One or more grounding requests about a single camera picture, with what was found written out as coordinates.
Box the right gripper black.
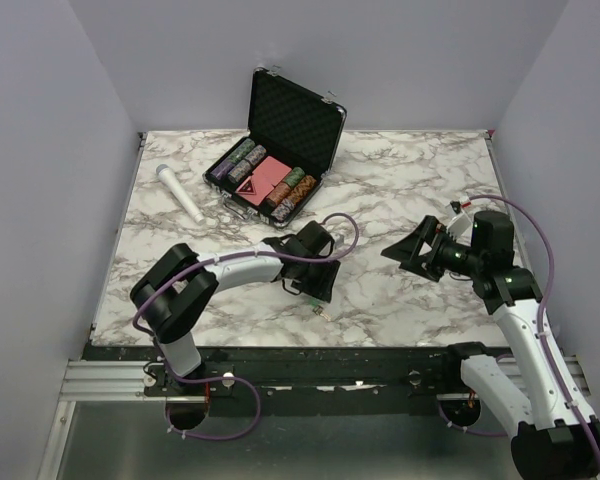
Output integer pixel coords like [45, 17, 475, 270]
[383, 213, 485, 282]

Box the black poker chip case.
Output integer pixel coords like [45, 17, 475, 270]
[203, 68, 347, 228]

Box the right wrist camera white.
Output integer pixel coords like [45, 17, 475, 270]
[446, 198, 473, 239]

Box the purple poker chip row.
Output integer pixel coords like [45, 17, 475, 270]
[210, 158, 239, 181]

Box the orange poker chip row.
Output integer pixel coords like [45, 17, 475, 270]
[265, 167, 317, 222]

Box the red playing card deck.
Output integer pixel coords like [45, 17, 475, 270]
[235, 156, 292, 206]

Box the green poker chip row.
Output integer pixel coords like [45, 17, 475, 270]
[228, 138, 267, 166]

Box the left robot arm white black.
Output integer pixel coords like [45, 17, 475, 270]
[130, 221, 340, 395]

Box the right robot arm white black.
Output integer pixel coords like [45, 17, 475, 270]
[381, 210, 600, 479]

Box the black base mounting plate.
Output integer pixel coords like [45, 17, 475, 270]
[82, 344, 480, 425]

